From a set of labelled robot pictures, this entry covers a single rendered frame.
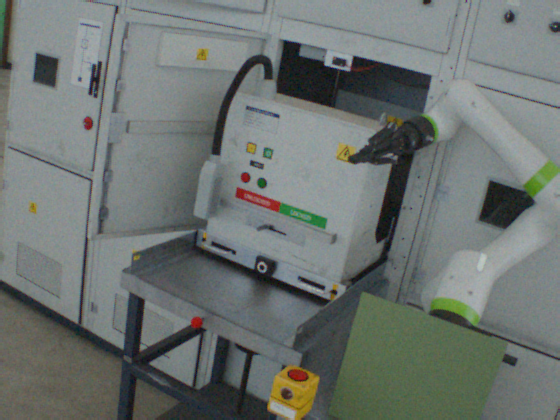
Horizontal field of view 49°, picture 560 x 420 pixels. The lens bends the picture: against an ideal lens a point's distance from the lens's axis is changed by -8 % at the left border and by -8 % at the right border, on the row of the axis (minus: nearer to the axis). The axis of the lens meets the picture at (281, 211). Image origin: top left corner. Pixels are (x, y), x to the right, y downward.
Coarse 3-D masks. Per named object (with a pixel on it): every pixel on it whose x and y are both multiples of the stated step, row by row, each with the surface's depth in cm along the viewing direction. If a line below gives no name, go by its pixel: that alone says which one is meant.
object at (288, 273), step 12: (204, 228) 215; (204, 240) 214; (216, 240) 211; (228, 240) 209; (216, 252) 212; (240, 252) 208; (252, 252) 205; (252, 264) 206; (276, 264) 202; (288, 264) 200; (276, 276) 203; (288, 276) 201; (300, 276) 199; (312, 276) 197; (324, 288) 195; (348, 288) 195
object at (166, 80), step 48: (144, 48) 198; (192, 48) 207; (240, 48) 221; (144, 96) 205; (192, 96) 218; (144, 144) 212; (192, 144) 226; (96, 192) 203; (144, 192) 219; (192, 192) 233
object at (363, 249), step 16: (256, 96) 197; (288, 96) 215; (320, 112) 194; (336, 112) 201; (368, 128) 181; (368, 176) 186; (384, 176) 200; (368, 192) 191; (384, 192) 205; (368, 208) 195; (368, 224) 200; (352, 240) 191; (368, 240) 206; (384, 240) 223; (352, 256) 196; (368, 256) 212; (352, 272) 202
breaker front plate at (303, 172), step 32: (256, 128) 198; (288, 128) 193; (320, 128) 188; (352, 128) 183; (224, 160) 206; (256, 160) 200; (288, 160) 195; (320, 160) 190; (224, 192) 208; (256, 192) 202; (288, 192) 197; (320, 192) 192; (352, 192) 187; (224, 224) 210; (256, 224) 204; (352, 224) 189; (288, 256) 201; (320, 256) 195
